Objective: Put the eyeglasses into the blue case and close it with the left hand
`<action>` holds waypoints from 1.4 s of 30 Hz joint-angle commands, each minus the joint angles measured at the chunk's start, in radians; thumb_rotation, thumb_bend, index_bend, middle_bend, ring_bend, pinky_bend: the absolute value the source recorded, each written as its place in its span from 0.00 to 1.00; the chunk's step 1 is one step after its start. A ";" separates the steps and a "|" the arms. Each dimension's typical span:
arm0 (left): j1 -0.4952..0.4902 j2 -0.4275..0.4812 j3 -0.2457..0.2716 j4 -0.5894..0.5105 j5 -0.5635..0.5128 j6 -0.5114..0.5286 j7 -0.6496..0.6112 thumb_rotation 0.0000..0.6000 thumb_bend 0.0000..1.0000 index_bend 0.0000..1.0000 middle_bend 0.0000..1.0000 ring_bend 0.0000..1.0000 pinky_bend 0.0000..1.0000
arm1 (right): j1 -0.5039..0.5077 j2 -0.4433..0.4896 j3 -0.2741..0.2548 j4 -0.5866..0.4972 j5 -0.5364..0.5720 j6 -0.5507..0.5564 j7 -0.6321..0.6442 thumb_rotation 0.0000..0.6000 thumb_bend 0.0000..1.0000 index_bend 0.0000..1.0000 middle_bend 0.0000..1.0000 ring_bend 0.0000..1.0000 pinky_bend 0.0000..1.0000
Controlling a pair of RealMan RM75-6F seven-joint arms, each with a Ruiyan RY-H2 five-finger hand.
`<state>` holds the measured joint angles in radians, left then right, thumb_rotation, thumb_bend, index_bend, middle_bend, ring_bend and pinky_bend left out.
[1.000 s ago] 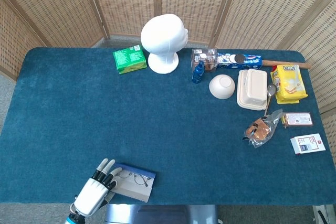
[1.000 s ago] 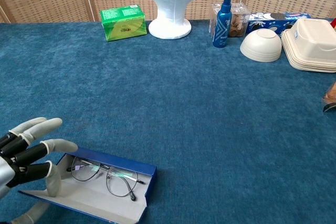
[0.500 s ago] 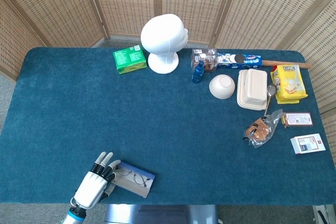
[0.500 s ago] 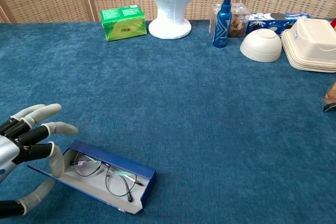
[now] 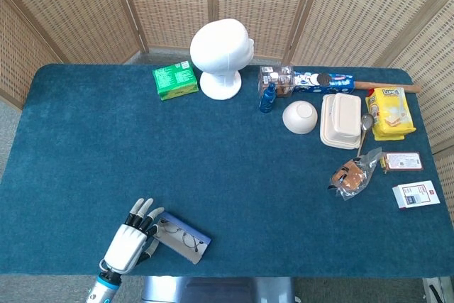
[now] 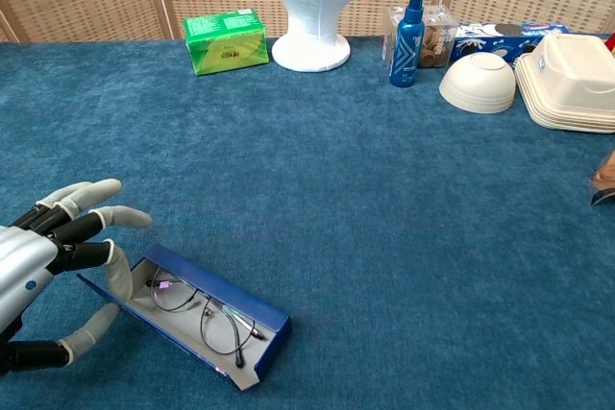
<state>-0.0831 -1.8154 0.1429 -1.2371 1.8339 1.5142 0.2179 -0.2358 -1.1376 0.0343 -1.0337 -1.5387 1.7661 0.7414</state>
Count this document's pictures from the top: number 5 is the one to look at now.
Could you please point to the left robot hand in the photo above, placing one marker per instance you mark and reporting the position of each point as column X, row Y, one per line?
column 127, row 242

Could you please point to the blue glasses case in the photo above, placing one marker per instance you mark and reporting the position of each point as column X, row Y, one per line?
column 186, row 239

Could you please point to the black eyeglasses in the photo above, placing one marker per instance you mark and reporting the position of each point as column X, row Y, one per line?
column 187, row 241

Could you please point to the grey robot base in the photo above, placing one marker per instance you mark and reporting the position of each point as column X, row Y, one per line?
column 216, row 290

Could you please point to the blue table cloth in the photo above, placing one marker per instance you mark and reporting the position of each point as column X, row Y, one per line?
column 213, row 175

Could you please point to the green cardboard box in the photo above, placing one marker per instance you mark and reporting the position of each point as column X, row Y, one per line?
column 175, row 79

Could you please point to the blue spray bottle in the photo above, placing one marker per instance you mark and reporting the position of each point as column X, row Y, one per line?
column 267, row 100

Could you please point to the white foam mannequin head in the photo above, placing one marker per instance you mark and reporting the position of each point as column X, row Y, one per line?
column 220, row 51

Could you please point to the white upturned bowl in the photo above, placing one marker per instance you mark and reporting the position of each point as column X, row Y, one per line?
column 299, row 116

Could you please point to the clear plastic cookie box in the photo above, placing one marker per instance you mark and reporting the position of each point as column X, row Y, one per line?
column 280, row 79

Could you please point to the clear bag with bread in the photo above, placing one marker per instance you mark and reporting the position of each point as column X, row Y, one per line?
column 351, row 175

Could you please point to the rattan folding screen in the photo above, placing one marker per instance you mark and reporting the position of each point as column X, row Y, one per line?
column 71, row 5

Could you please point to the beige lidded lunch box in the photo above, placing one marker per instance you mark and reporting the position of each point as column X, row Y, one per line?
column 342, row 118

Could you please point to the blue sandwich cookie box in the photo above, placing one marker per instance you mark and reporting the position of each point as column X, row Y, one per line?
column 333, row 83

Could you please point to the metal spoon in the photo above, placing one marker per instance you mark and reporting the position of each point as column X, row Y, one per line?
column 367, row 122

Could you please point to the brown snack packet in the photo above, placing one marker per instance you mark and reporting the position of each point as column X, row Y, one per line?
column 404, row 162

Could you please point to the small white printed box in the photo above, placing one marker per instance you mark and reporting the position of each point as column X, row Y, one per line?
column 415, row 194

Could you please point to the yellow snack bag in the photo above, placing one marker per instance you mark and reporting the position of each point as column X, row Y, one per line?
column 392, row 115

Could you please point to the wooden rolling pin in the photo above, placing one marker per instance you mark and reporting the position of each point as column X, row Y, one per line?
column 390, row 86

